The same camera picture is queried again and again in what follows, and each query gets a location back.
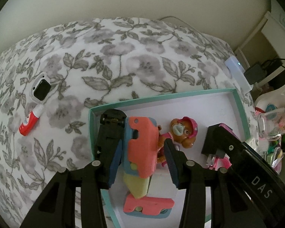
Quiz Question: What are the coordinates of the teal-edged white tray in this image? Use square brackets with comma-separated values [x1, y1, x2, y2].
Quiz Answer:
[88, 88, 251, 228]

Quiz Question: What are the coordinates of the black cable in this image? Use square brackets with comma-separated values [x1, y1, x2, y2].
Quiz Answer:
[261, 52, 285, 73]

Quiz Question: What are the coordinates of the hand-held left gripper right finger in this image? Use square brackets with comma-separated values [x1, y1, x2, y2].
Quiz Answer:
[163, 139, 254, 228]

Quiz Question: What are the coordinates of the black toy car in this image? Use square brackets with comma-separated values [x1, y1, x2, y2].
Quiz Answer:
[95, 109, 128, 186]

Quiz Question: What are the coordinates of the brown dog figurine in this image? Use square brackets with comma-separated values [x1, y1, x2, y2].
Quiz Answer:
[155, 117, 198, 167]

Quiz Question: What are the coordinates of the clear glass jar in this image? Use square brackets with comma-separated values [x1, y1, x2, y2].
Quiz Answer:
[256, 107, 285, 140]

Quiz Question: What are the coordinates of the red white tube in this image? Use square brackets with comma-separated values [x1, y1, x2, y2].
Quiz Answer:
[19, 104, 44, 136]

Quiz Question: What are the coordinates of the black charger block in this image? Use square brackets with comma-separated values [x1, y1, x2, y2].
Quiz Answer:
[244, 63, 268, 85]

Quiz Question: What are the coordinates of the yellow foam piece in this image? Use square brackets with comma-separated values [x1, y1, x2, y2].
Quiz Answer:
[123, 172, 152, 199]

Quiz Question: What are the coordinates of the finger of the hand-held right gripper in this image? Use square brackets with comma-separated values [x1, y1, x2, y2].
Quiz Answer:
[217, 125, 243, 162]

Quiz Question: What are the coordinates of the white power bank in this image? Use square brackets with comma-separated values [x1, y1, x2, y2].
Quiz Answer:
[224, 56, 253, 93]

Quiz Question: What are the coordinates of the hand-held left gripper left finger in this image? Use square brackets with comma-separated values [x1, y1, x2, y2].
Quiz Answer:
[21, 140, 124, 228]

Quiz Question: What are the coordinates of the white cable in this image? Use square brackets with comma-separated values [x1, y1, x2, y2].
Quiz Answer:
[158, 16, 231, 45]

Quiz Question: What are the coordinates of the pink toy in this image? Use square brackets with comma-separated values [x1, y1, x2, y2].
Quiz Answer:
[214, 123, 234, 171]

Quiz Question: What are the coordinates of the grey floral blanket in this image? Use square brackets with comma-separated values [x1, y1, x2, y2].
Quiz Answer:
[0, 17, 259, 228]

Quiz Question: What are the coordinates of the black power adapter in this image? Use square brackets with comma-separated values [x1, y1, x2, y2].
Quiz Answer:
[201, 123, 228, 170]

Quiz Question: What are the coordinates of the pink blue foam car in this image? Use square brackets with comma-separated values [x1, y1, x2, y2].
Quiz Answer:
[123, 193, 175, 218]
[123, 116, 161, 178]

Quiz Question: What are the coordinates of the pile of colourful small toys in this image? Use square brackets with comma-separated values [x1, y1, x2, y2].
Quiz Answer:
[249, 114, 285, 174]

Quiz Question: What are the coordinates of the white shelf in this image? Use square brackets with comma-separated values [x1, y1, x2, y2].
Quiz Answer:
[233, 11, 285, 86]

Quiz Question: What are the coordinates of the white smartwatch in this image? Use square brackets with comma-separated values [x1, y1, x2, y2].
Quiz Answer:
[30, 72, 50, 104]

